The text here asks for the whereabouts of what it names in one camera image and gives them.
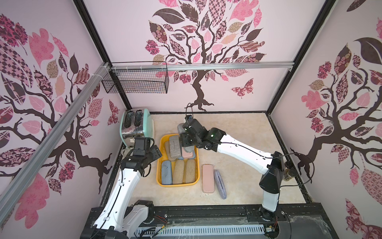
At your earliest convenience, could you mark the lavender glasses case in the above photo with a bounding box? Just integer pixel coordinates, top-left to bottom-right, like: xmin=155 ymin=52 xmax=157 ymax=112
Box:
xmin=214 ymin=169 xmax=227 ymax=200

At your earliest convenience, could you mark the pink glasses case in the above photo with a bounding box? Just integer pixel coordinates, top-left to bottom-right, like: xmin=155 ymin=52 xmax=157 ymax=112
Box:
xmin=202 ymin=164 xmax=215 ymax=194
xmin=182 ymin=147 xmax=194 ymax=159

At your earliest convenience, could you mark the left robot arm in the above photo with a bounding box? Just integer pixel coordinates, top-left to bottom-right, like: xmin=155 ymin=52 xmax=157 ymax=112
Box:
xmin=80 ymin=137 xmax=162 ymax=239

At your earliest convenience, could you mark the tan glasses case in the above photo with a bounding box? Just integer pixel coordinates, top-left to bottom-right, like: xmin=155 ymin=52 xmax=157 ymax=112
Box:
xmin=164 ymin=141 xmax=173 ymax=161
xmin=173 ymin=160 xmax=185 ymax=185

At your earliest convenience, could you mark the black wire basket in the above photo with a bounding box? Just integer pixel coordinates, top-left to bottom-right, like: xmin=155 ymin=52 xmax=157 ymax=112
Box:
xmin=102 ymin=61 xmax=170 ymax=94

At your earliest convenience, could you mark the mint green chrome toaster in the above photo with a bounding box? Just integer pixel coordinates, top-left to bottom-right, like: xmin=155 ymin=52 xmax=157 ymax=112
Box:
xmin=119 ymin=108 xmax=155 ymax=149

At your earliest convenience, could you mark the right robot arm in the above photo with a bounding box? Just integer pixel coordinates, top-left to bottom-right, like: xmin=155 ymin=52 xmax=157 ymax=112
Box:
xmin=180 ymin=115 xmax=286 ymax=214

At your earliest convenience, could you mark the horizontal aluminium rail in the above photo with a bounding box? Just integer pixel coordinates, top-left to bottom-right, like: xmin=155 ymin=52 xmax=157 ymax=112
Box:
xmin=112 ymin=61 xmax=294 ymax=71

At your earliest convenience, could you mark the black base frame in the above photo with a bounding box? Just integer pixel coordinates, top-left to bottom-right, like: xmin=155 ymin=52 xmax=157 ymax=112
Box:
xmin=85 ymin=203 xmax=338 ymax=239

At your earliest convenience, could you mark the beige glasses case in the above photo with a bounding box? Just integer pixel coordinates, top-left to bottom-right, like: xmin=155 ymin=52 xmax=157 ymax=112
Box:
xmin=185 ymin=159 xmax=196 ymax=184

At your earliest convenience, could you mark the yellow plastic storage tray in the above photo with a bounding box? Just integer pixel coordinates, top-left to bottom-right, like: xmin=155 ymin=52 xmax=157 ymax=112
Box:
xmin=156 ymin=134 xmax=202 ymax=187

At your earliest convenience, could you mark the grey rectangular glasses case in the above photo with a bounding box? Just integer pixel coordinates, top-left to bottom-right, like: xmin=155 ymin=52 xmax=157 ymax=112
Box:
xmin=169 ymin=134 xmax=182 ymax=159

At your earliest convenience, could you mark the white toaster plug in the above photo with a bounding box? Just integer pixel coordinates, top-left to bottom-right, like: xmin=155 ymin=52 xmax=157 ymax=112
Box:
xmin=120 ymin=148 xmax=132 ymax=158

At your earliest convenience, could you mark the white slotted cable duct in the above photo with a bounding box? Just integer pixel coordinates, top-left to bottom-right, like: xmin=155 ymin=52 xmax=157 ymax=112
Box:
xmin=133 ymin=225 xmax=265 ymax=239

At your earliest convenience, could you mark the diagonal aluminium rail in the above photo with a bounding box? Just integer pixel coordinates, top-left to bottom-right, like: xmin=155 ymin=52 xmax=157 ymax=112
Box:
xmin=1 ymin=62 xmax=110 ymax=223

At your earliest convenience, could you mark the brown spice jar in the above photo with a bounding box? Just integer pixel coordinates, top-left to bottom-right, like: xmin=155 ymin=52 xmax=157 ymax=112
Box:
xmin=284 ymin=168 xmax=298 ymax=181

